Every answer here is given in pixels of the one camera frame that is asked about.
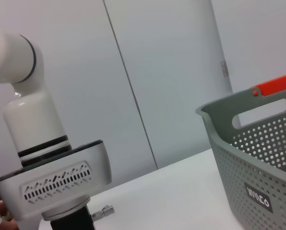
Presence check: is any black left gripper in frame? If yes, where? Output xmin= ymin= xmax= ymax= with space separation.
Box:
xmin=50 ymin=206 xmax=96 ymax=230

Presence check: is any grey perforated storage bin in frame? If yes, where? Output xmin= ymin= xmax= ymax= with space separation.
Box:
xmin=195 ymin=86 xmax=286 ymax=230

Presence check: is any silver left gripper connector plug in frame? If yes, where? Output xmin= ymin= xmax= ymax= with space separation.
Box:
xmin=91 ymin=205 xmax=115 ymax=220

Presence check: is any metal door hinge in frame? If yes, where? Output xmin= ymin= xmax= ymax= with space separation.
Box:
xmin=220 ymin=60 xmax=229 ymax=77

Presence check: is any orange bin carry handle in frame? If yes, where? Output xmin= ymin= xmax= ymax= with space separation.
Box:
xmin=250 ymin=71 xmax=286 ymax=98

